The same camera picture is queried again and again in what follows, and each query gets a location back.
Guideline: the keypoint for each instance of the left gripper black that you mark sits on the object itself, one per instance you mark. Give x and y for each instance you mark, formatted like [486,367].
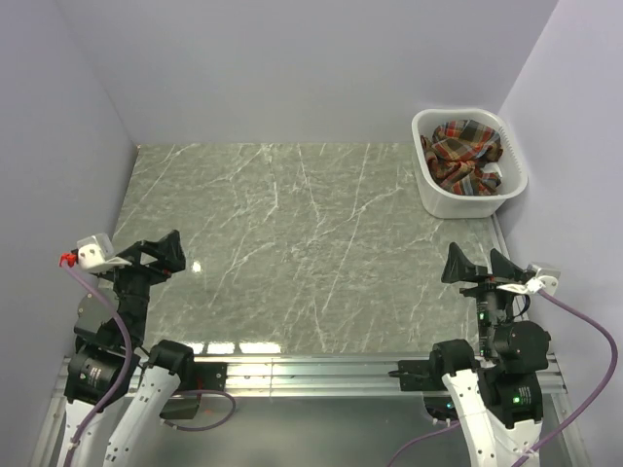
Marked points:
[171,258]

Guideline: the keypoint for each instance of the black box under rail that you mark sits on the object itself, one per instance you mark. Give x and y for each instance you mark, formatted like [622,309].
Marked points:
[182,405]

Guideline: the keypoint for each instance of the plaid long sleeve shirt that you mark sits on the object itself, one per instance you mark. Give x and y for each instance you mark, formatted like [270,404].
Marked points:
[456,152]

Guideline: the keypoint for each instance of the aluminium rail frame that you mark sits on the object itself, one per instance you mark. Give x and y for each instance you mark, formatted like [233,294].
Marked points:
[317,376]

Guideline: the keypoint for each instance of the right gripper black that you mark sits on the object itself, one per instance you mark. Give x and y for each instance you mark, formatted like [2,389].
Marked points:
[501,267]

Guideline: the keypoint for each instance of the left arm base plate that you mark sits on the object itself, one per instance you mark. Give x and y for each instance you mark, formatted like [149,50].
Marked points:
[204,375]

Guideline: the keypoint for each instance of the white plastic basket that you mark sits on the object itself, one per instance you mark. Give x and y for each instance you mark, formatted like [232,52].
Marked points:
[444,205]

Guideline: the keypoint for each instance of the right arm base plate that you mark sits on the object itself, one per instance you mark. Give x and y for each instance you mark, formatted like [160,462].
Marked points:
[414,376]

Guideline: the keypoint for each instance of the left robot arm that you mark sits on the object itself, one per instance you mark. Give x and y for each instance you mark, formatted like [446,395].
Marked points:
[99,429]

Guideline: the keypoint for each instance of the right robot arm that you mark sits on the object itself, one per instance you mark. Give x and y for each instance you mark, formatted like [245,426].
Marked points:
[494,389]

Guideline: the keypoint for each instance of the white shirt in basket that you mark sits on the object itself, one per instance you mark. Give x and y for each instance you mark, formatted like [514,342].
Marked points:
[491,176]

